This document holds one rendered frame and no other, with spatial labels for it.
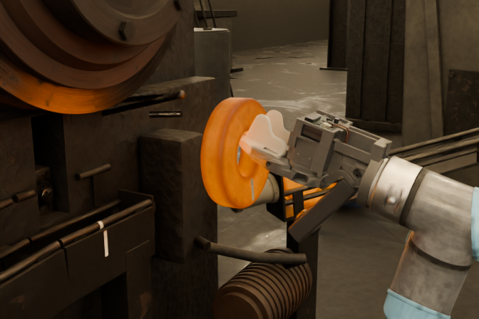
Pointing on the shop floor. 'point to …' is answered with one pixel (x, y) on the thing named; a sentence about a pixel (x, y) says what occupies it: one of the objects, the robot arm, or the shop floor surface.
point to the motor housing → (264, 291)
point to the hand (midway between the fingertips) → (239, 139)
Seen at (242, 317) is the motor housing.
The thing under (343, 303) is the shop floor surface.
